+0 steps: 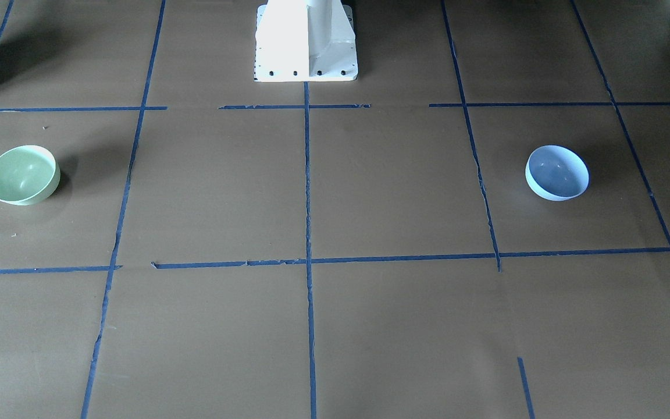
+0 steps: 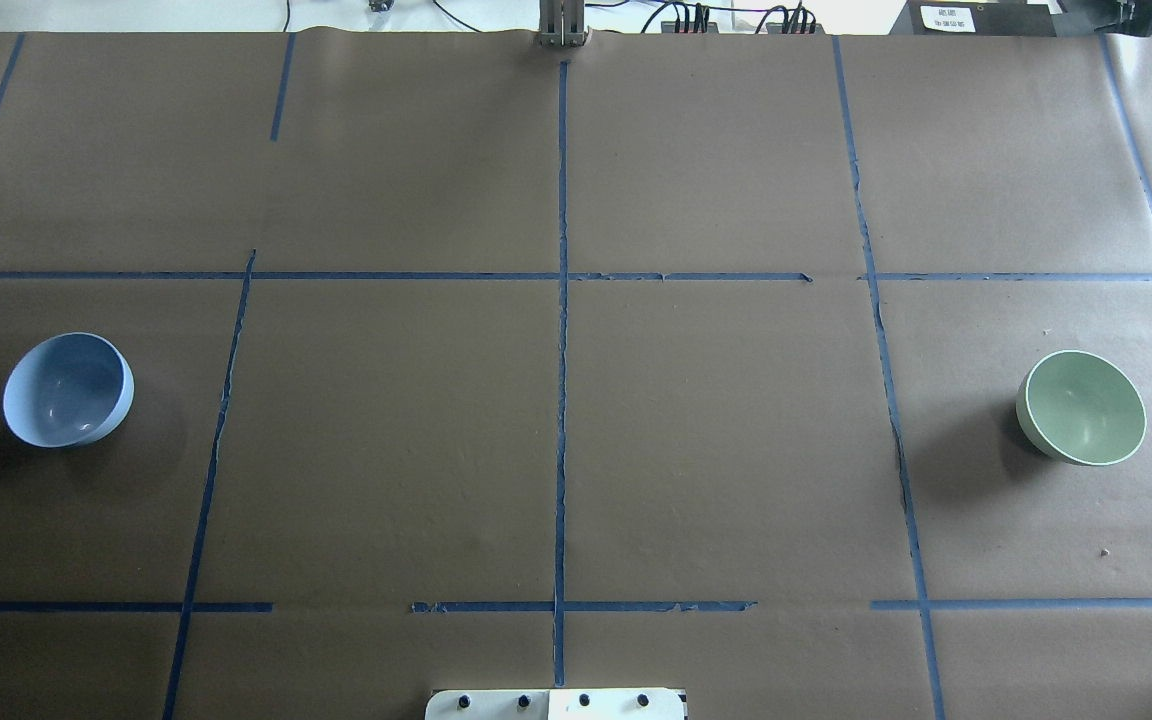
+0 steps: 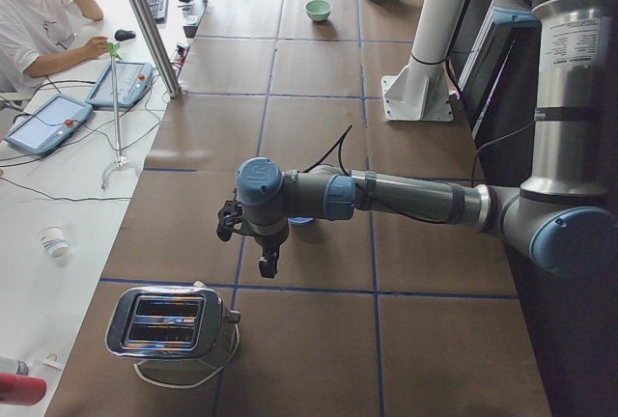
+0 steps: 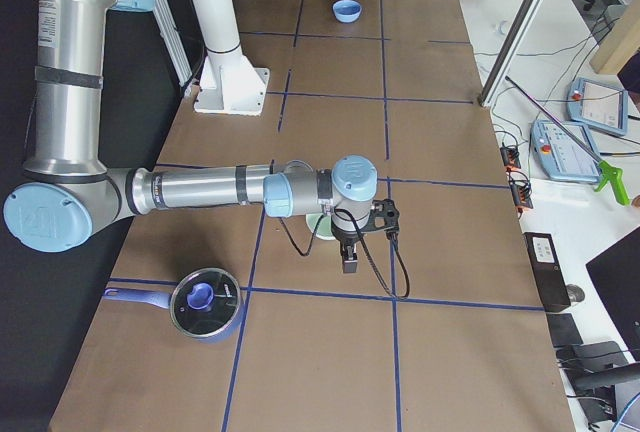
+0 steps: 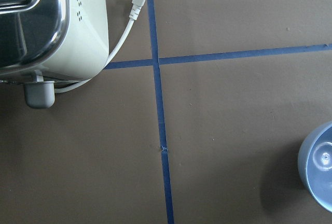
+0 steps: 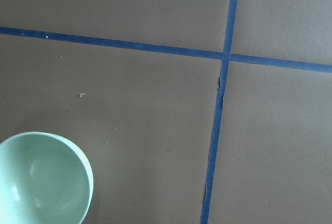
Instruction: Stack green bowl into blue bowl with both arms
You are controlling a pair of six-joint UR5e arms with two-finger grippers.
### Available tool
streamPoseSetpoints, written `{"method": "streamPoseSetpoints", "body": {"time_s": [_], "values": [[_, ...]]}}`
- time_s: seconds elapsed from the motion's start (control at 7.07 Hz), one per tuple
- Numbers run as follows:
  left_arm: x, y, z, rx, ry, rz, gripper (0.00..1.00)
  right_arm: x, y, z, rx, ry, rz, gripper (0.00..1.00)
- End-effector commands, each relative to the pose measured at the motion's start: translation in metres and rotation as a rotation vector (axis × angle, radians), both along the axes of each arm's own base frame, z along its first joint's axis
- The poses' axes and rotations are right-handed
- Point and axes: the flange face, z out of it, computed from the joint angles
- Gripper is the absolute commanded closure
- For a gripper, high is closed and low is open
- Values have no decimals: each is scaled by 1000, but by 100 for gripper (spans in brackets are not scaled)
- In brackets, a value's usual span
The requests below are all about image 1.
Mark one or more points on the blue bowl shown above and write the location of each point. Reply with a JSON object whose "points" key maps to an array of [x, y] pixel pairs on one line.
{"points": [[556, 173]]}

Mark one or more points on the green bowl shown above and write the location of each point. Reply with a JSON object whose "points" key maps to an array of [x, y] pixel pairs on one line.
{"points": [[29, 174]]}

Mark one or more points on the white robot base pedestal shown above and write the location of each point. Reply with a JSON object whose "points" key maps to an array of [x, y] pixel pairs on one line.
{"points": [[305, 41]]}

